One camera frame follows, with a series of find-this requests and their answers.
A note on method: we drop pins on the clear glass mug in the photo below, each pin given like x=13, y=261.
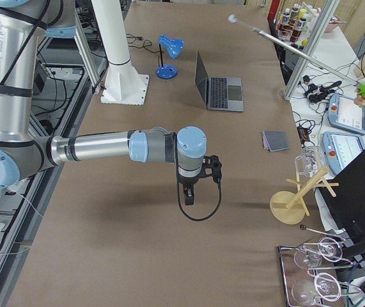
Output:
x=310, y=160

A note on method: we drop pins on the wooden mug tree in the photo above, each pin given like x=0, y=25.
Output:
x=290, y=208

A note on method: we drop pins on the grey laptop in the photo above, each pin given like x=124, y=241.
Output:
x=218, y=93

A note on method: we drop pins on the blue desk lamp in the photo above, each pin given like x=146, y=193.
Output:
x=174, y=48

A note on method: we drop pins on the upper teach pendant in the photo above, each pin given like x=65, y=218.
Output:
x=344, y=114

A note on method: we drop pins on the aluminium frame post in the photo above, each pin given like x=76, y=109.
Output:
x=317, y=31

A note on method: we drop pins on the metal glass rack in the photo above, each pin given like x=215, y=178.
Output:
x=309, y=271

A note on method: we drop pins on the teach pendant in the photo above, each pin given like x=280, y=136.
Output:
x=344, y=114
x=340, y=149

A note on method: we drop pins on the lower wine glass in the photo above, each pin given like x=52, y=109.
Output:
x=319, y=290

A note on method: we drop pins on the pink bowl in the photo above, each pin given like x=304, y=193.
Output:
x=334, y=22

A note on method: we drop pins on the grey folded cloth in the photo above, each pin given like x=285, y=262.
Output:
x=275, y=141

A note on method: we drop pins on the lower teach pendant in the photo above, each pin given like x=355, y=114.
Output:
x=340, y=149

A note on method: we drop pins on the black monitor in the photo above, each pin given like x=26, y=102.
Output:
x=348, y=206

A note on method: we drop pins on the bottles in rack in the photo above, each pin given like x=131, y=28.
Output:
x=294, y=23

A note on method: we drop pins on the upper wine glass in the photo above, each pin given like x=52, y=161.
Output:
x=311, y=255

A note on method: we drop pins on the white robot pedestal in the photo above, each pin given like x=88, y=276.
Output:
x=123, y=84

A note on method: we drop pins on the wine glass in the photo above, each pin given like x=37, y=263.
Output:
x=319, y=290
x=311, y=255

